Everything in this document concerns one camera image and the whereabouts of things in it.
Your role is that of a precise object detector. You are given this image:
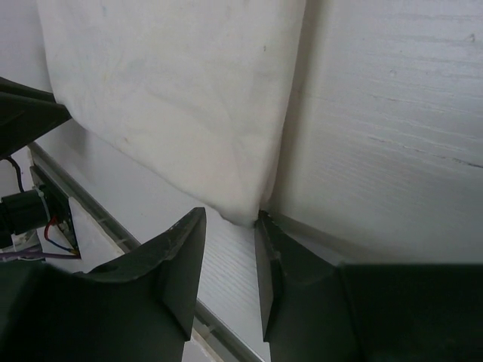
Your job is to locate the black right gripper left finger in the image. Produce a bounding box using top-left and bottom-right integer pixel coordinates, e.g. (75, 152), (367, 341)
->
(1, 207), (206, 361)

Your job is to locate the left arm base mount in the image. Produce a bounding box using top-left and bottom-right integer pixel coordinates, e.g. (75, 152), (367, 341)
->
(30, 165), (80, 258)

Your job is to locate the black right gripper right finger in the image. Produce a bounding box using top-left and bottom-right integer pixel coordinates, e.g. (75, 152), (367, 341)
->
(254, 212), (482, 361)

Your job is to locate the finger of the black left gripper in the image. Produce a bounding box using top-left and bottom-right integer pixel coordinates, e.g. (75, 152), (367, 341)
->
(1, 78), (72, 158)

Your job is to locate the white t shirt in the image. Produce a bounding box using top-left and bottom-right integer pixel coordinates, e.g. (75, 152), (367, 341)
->
(37, 1), (306, 225)

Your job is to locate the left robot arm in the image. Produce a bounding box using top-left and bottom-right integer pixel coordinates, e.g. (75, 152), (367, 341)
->
(1, 78), (73, 247)

